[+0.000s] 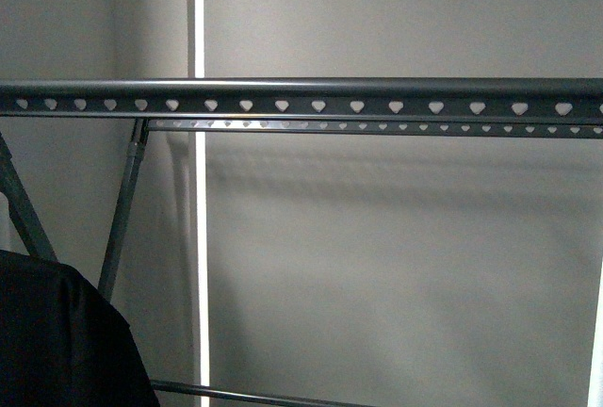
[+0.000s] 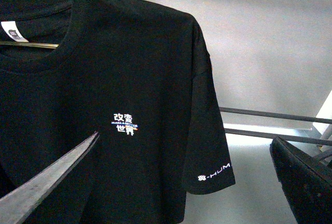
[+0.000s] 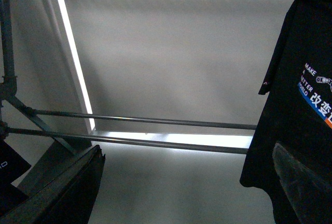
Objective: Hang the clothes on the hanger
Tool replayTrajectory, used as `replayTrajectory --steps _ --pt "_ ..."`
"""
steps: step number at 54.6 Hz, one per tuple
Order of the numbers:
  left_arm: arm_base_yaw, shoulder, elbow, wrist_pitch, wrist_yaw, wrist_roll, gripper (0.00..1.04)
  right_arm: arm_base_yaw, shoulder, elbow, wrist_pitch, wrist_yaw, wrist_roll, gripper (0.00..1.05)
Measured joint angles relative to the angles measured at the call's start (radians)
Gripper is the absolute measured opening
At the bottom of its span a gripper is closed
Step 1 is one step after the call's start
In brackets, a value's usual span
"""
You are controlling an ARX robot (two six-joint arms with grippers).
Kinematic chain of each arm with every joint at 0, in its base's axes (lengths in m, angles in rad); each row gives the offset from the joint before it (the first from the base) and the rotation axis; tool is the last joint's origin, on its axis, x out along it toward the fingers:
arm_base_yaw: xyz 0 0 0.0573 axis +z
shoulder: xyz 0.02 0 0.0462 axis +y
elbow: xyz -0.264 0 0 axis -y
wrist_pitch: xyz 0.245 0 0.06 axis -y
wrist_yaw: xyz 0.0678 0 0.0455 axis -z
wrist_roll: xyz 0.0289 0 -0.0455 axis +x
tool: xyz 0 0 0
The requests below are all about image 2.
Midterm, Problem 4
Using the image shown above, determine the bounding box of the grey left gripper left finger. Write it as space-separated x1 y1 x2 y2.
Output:
1 132 100 223

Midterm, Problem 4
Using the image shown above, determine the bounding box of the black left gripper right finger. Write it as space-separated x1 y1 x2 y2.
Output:
270 137 331 223

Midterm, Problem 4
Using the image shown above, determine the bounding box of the black printed t-shirt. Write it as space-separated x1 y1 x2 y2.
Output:
1 0 236 223

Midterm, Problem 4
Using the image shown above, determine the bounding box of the dark metal rack rail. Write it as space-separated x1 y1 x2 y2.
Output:
219 107 331 124

